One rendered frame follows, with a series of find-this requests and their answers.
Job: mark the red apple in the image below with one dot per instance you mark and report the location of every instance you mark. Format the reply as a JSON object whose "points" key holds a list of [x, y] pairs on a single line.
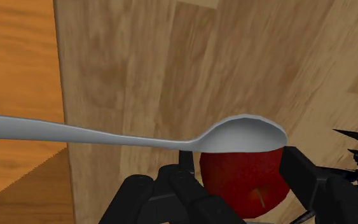
{"points": [[243, 180]]}

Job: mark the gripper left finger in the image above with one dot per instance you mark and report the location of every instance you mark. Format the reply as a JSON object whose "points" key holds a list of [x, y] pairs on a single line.
{"points": [[166, 198]]}

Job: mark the grey metal spoon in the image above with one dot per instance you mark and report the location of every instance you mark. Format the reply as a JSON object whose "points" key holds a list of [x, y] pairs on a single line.
{"points": [[243, 136]]}

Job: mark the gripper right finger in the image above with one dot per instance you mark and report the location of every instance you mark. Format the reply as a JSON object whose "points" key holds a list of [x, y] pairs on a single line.
{"points": [[327, 195]]}

